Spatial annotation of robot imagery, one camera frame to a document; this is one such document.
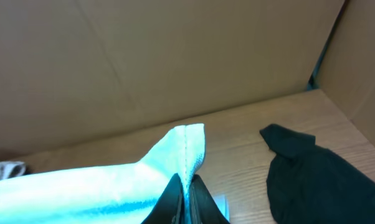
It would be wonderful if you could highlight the beige folded garment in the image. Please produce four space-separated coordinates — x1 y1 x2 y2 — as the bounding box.
0 161 27 180

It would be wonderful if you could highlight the black crumpled garment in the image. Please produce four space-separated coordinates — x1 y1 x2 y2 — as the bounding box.
260 124 375 224

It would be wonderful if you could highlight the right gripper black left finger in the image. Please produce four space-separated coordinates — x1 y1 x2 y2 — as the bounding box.
142 174 184 224

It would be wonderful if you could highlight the light blue t-shirt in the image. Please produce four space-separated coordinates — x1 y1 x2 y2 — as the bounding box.
0 123 230 224

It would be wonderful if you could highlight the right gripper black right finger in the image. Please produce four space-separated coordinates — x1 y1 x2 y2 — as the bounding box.
190 174 230 224

